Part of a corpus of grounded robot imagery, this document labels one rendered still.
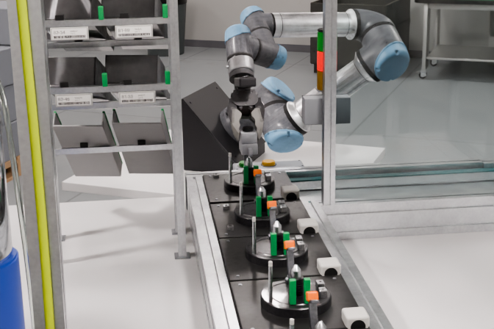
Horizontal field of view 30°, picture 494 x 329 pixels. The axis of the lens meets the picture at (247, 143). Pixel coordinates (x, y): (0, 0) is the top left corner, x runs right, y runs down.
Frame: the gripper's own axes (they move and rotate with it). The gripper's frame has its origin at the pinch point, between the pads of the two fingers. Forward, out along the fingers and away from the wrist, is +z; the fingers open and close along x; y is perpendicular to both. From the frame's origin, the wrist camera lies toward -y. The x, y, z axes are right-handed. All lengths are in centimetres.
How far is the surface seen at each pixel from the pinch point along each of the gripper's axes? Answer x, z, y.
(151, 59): 25.5, -8.2, -27.3
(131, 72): 30.7, -5.7, -25.7
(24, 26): 44, 39, -115
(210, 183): 10.3, 8.5, 12.5
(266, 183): -4.2, 12.7, 4.7
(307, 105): -13.8, 0.5, -16.7
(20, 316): 52, 62, -54
